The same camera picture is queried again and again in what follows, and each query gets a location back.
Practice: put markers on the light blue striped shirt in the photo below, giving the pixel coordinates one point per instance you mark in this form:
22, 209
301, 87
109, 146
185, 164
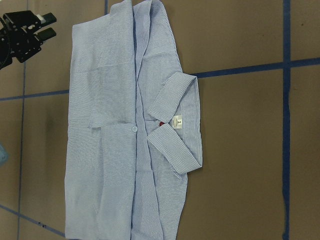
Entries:
133, 127

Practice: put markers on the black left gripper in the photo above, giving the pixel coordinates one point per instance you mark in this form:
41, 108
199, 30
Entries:
18, 38

